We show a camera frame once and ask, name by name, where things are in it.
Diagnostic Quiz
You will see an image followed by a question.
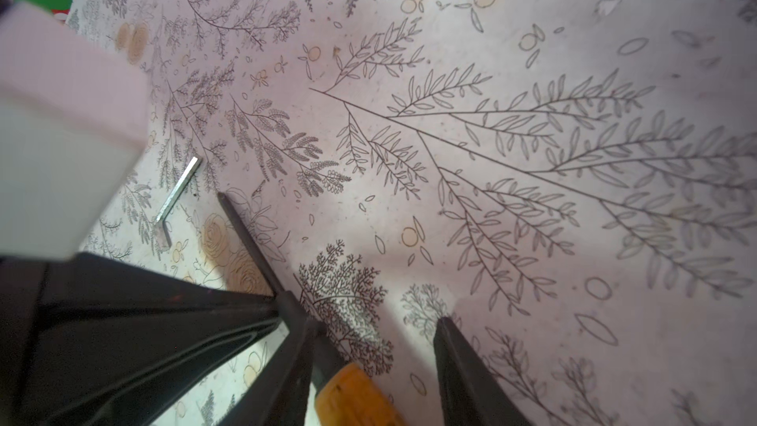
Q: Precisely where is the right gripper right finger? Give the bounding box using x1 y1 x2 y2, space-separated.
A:
433 317 530 426

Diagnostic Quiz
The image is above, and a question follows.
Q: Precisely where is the large orange handled screwdriver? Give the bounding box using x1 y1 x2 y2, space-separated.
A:
217 192 405 425

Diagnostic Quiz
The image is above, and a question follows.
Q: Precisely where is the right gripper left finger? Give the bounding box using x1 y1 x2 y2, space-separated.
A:
1 254 284 425

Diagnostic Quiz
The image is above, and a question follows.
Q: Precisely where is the silver hex key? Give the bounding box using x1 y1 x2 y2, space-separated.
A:
153 157 202 250

